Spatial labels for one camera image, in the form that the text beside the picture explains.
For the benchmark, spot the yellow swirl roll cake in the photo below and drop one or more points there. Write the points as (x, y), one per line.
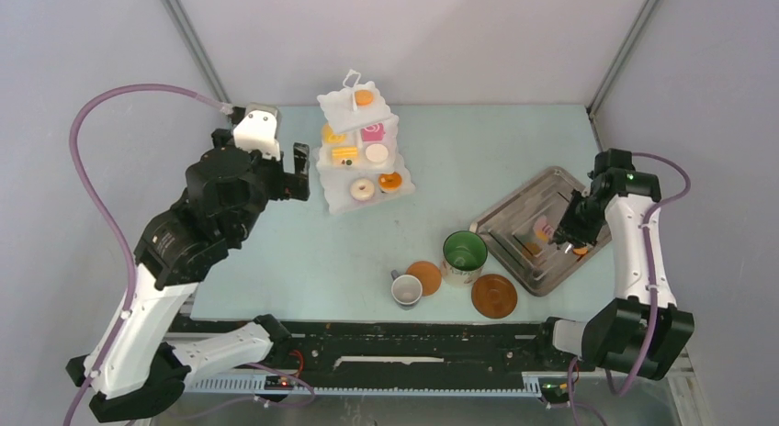
(331, 138)

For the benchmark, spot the white glazed donut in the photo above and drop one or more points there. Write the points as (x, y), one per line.
(362, 189)

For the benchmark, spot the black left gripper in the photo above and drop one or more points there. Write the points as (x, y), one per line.
(290, 184)

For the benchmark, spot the small white grey cup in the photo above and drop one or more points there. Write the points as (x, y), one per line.
(406, 290)

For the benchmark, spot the large floral green-inside mug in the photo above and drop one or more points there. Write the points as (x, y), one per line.
(464, 255)

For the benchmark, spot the yellow layered cake slice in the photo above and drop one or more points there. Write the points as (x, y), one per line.
(345, 155)

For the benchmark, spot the small wooden coaster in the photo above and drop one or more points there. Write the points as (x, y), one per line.
(428, 274)

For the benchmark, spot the white three-tier dessert stand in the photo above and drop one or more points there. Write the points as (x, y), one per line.
(345, 117)

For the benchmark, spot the orange glazed donut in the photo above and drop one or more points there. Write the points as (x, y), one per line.
(390, 183)

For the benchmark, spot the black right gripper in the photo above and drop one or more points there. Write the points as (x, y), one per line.
(569, 232)

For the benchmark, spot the large wooden coaster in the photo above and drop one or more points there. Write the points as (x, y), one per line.
(494, 296)

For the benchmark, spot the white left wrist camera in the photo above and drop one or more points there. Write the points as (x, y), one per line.
(254, 128)

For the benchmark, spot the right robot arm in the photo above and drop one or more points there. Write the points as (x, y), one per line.
(642, 331)

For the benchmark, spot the pink-tipped metal tongs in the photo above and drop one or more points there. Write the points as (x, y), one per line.
(544, 231)

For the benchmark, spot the white round cream cake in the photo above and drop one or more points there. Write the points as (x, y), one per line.
(376, 153)

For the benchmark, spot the stainless steel tray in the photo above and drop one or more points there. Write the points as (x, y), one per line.
(508, 223)

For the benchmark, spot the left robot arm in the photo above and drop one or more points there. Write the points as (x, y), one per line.
(134, 372)

